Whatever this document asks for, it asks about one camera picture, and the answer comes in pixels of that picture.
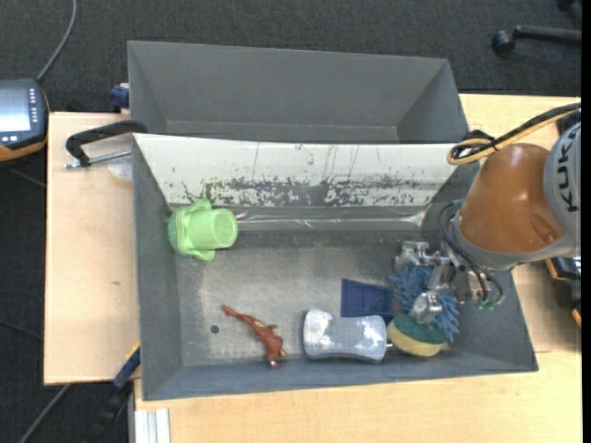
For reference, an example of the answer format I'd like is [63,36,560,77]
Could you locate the dark blue flat piece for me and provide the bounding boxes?
[340,278,394,318]

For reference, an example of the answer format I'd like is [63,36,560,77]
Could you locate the grey metal bin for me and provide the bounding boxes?
[126,40,539,401]

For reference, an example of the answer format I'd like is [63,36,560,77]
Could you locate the red-brown toy animal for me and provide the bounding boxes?
[221,304,288,370]

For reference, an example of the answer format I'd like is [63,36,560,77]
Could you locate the light green plastic cup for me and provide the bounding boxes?
[167,198,239,262]

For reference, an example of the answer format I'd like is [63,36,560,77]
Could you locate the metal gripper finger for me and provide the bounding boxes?
[410,292,445,327]
[392,241,440,270]

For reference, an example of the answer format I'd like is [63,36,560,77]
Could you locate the blue shaggy cloth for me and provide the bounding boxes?
[387,263,462,343]

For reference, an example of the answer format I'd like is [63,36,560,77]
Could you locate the pale wood board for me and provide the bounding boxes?
[43,111,140,386]

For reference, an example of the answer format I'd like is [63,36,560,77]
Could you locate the yellow and green sponge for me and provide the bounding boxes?
[386,315,450,358]

